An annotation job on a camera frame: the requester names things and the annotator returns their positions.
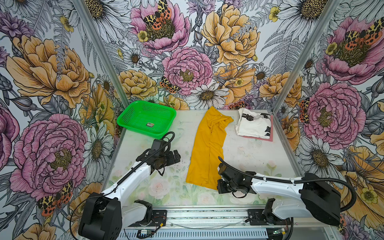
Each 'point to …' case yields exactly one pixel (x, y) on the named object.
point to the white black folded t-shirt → (253, 124)
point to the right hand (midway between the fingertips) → (219, 193)
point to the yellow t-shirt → (207, 159)
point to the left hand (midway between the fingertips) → (173, 163)
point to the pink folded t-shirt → (271, 138)
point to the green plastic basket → (152, 119)
